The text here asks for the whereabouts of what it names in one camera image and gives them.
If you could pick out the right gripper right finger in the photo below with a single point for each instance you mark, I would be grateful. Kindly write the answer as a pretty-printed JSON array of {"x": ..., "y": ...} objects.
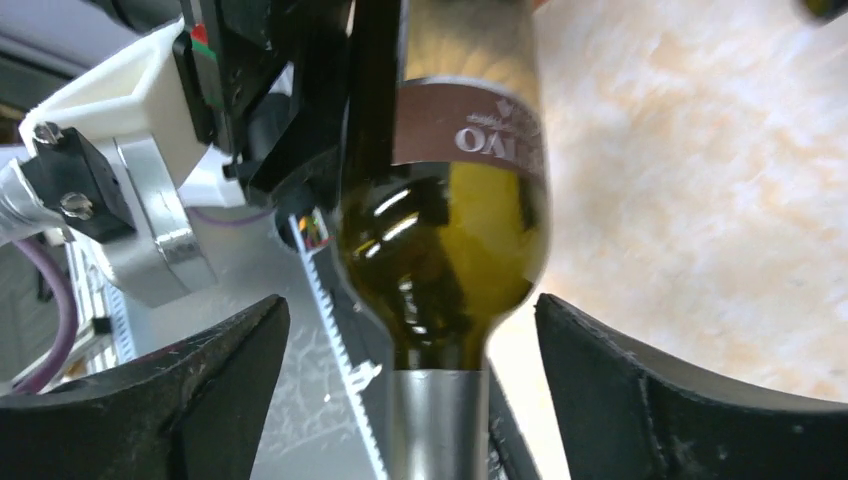
[{"x": 627, "y": 410}]

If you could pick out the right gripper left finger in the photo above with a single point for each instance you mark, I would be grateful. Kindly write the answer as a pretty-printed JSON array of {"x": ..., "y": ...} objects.
[{"x": 194, "y": 409}]

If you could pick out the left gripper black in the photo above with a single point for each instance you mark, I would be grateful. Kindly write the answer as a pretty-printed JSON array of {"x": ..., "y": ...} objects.
[{"x": 266, "y": 83}]

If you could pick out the brown label wine bottle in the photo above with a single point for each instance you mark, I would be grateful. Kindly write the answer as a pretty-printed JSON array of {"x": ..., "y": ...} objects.
[{"x": 443, "y": 228}]

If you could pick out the white label wine bottle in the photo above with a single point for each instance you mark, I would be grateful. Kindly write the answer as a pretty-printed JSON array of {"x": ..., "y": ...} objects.
[{"x": 823, "y": 11}]

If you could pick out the white toothed cable strip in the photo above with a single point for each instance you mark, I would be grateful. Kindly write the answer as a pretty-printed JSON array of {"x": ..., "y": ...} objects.
[{"x": 354, "y": 378}]

